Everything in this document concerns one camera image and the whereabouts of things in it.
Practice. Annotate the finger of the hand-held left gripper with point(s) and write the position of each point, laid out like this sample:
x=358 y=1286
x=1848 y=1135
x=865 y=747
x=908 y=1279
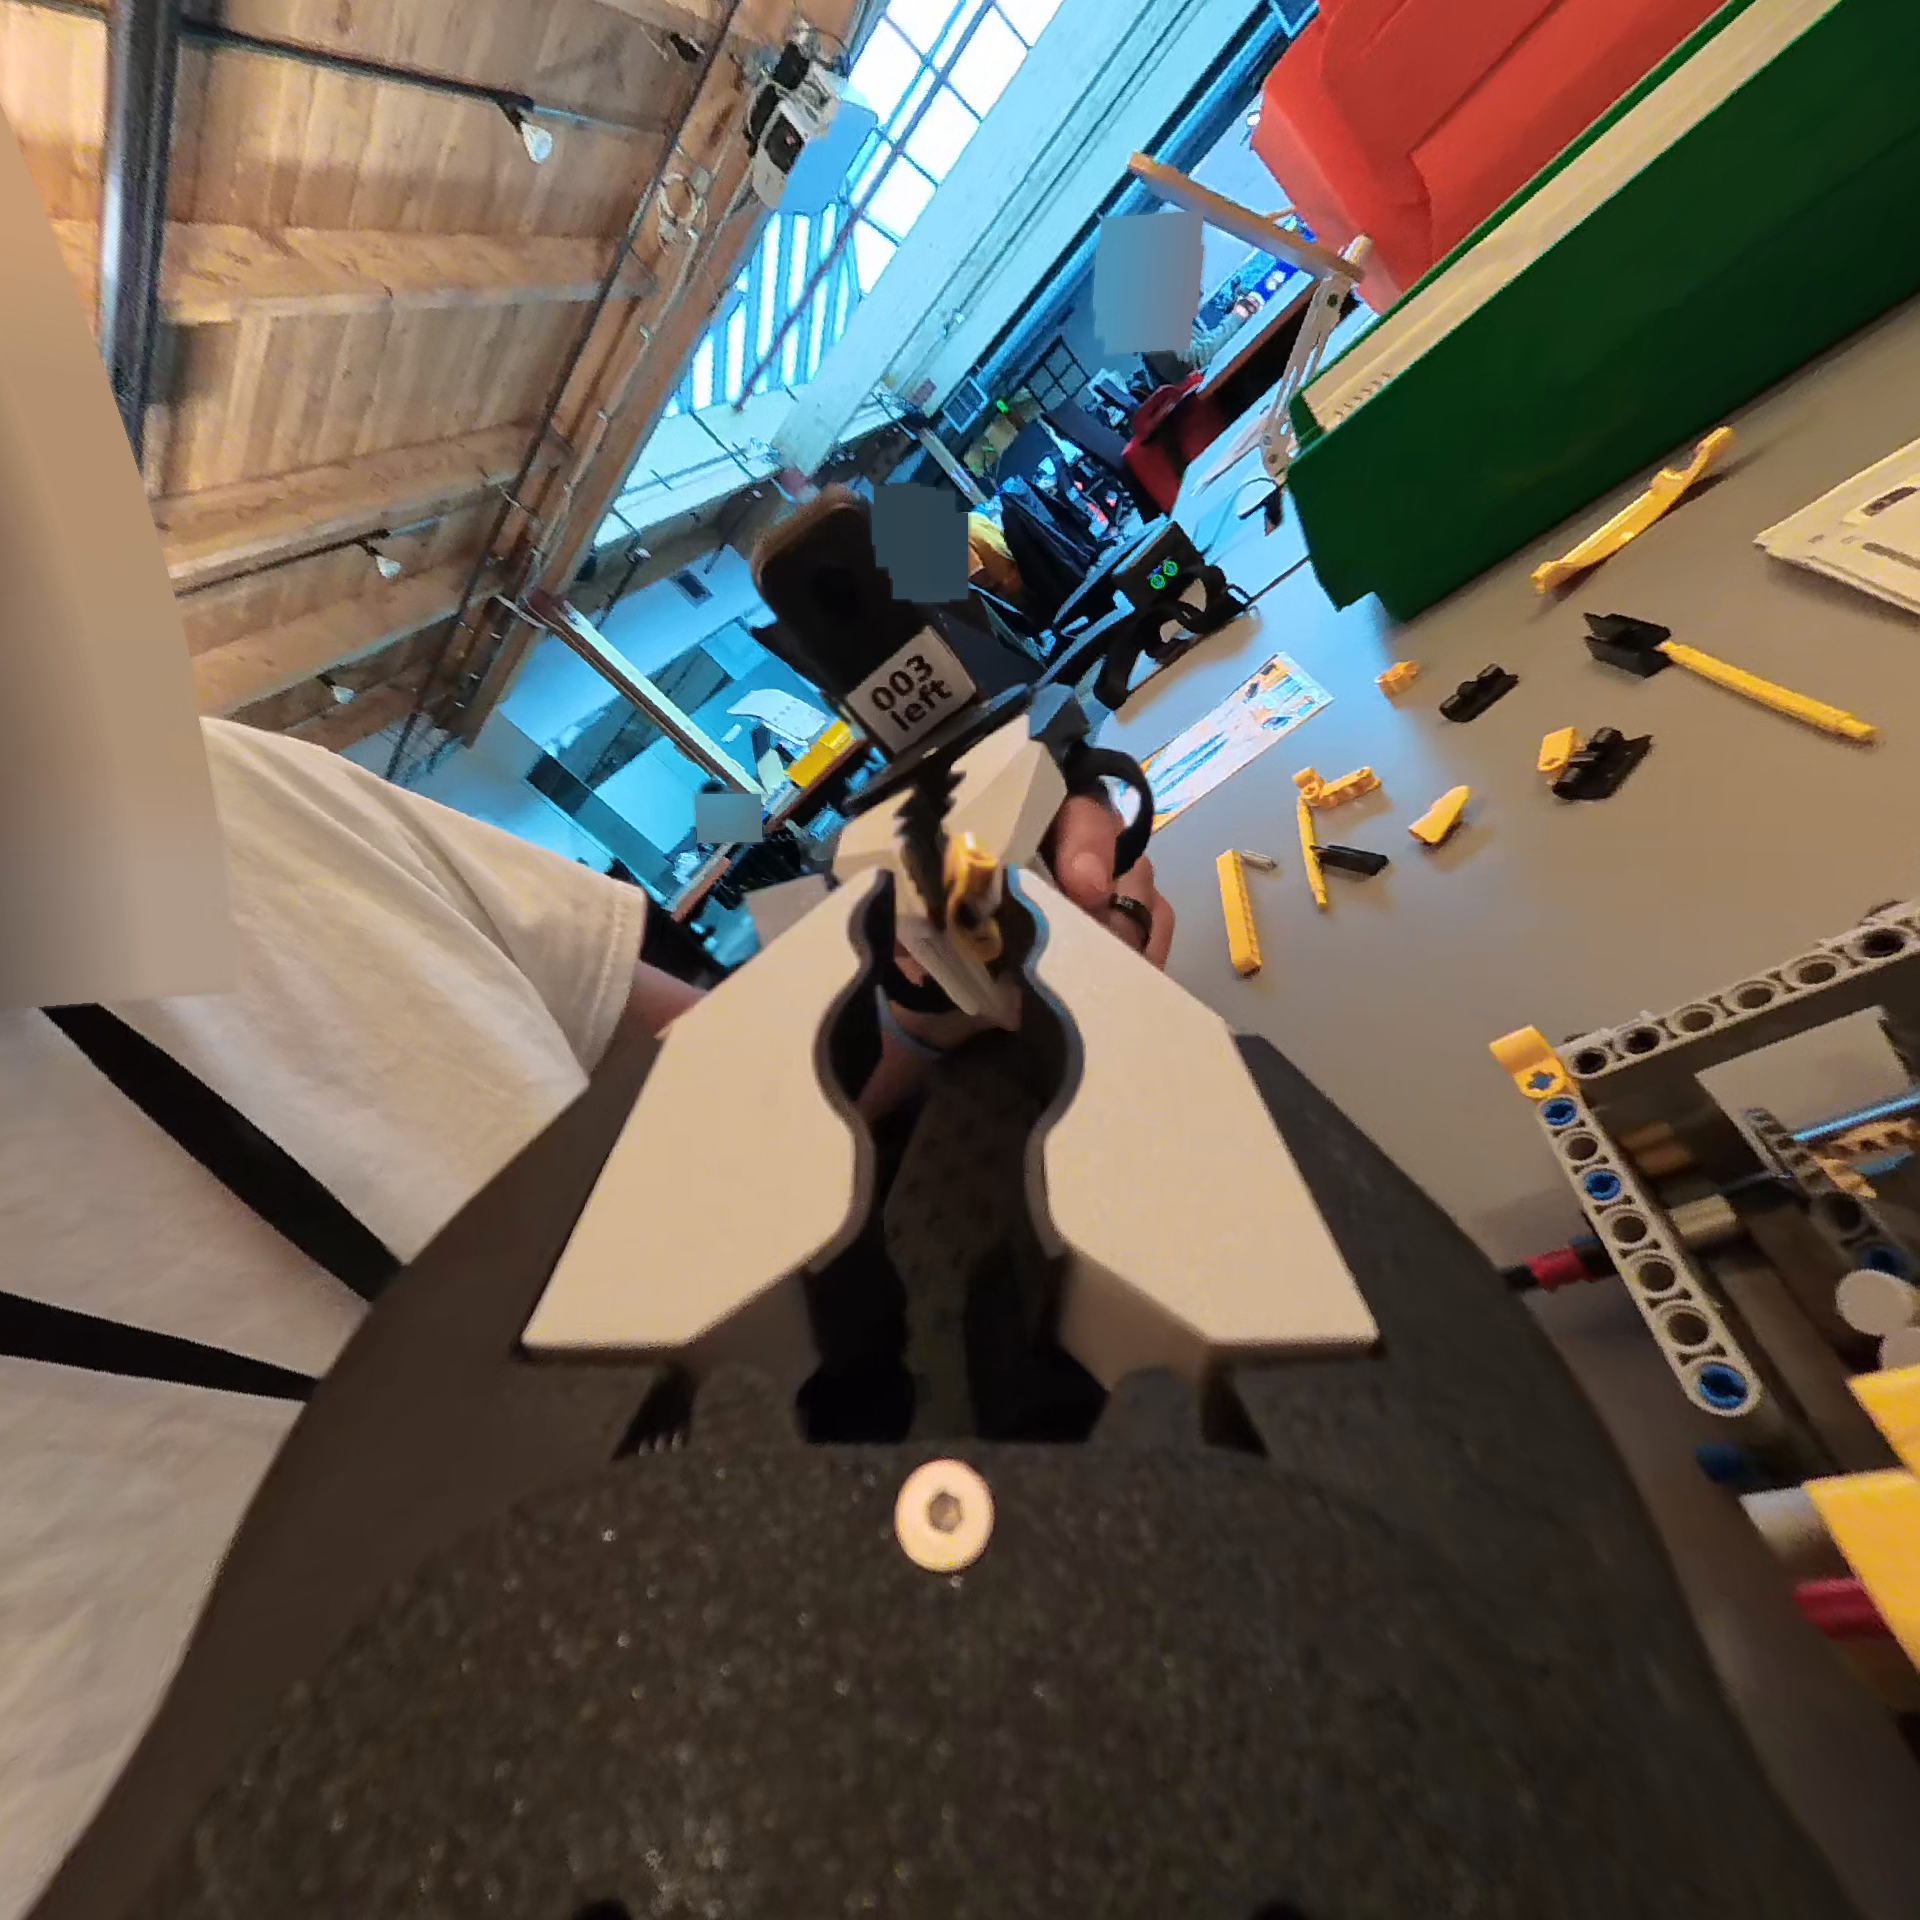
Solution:
x=873 y=858
x=1012 y=796

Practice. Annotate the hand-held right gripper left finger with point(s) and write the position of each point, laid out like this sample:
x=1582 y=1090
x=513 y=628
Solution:
x=705 y=1171

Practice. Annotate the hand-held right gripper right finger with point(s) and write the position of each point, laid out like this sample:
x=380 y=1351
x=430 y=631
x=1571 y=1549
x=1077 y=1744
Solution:
x=1202 y=1185

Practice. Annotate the small yellow brick assembly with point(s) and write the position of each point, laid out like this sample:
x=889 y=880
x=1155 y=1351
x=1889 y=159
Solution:
x=971 y=900

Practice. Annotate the yellow black toy car model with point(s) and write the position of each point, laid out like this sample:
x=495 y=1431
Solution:
x=1724 y=1002

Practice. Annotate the person's left hand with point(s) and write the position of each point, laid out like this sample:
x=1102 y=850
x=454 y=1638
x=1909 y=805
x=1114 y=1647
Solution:
x=1141 y=939

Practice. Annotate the printed leaflet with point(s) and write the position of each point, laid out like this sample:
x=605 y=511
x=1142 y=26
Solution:
x=1240 y=736

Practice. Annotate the black office chair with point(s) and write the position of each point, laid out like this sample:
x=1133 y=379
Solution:
x=1051 y=524

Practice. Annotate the black device with green lights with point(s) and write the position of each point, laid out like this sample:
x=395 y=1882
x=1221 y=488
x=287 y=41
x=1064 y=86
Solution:
x=1162 y=602

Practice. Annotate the yellow brick beam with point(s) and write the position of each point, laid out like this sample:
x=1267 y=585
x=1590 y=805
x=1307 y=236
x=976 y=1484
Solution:
x=1240 y=916

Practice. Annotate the thin yellow axle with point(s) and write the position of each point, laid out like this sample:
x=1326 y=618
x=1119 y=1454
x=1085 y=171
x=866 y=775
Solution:
x=1314 y=857

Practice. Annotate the yellow angled connector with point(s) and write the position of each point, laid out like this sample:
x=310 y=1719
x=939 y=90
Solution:
x=1339 y=788

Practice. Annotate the black brick pin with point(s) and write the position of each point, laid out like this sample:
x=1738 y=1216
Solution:
x=1353 y=858

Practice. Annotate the red office chair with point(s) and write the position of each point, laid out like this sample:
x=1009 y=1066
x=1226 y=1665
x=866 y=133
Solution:
x=1162 y=442

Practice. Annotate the yellow wedge brick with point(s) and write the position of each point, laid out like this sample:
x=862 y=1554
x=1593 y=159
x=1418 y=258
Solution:
x=1441 y=819

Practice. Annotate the black brick connector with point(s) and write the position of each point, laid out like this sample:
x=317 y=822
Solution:
x=1604 y=761
x=1479 y=693

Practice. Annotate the black brick block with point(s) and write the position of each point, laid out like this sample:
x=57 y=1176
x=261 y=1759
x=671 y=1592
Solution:
x=1622 y=641

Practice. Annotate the yellow curved panel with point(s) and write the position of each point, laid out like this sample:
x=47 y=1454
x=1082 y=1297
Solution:
x=1628 y=519

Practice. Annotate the green plastic bin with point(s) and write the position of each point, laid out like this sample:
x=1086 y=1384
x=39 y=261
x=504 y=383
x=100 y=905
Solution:
x=1577 y=419

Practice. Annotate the long yellow rod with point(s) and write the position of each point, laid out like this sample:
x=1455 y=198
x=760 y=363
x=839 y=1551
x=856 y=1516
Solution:
x=1770 y=693

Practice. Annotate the red plastic bin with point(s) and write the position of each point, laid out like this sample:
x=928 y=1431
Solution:
x=1425 y=137

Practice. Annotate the open instruction booklet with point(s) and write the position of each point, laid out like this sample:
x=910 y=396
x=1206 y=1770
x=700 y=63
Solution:
x=1853 y=539

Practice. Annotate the white ceiling camera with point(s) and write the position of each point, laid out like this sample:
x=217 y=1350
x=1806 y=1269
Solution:
x=787 y=129

